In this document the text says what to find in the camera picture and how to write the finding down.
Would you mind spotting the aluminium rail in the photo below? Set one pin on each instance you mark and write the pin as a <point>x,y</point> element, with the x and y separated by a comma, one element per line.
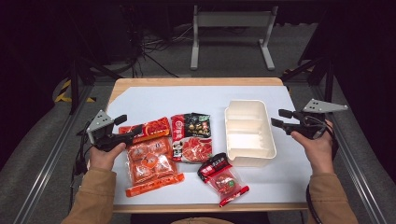
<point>355,168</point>
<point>49,158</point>

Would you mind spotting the large orange snack packet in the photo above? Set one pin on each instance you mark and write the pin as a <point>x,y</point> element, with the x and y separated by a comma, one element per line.
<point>149,161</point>

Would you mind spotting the yellow and black hazard tape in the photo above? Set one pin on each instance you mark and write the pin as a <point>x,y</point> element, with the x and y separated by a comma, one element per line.
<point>63,93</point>

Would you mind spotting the white table mat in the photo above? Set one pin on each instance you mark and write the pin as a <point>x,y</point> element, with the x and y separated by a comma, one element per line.
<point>186,99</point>

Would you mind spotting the black metal stand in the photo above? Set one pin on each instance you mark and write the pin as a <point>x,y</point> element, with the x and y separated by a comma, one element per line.
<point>74,84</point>
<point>328,81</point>

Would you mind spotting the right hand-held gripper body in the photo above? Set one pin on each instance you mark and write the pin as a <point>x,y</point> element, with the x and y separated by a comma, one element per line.
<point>311,127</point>

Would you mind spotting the red and black food packet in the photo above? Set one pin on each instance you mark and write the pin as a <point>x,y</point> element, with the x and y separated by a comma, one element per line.
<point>194,140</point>

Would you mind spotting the white plastic divided bin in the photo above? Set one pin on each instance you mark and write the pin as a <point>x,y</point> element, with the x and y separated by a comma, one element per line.
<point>249,130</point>

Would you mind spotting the small red clear snack packet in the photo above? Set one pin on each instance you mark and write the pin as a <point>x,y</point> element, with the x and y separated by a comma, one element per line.
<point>224,180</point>

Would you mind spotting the person's right hand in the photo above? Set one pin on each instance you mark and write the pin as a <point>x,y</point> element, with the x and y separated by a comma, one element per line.
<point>320,152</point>

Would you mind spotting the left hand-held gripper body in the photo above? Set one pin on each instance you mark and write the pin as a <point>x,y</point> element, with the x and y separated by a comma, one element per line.
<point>101,124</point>

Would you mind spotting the person's left hand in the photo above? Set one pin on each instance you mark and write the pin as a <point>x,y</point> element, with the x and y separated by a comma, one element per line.
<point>104,160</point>

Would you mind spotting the white metal frame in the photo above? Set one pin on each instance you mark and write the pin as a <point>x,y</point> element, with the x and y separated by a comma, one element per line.
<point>233,18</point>

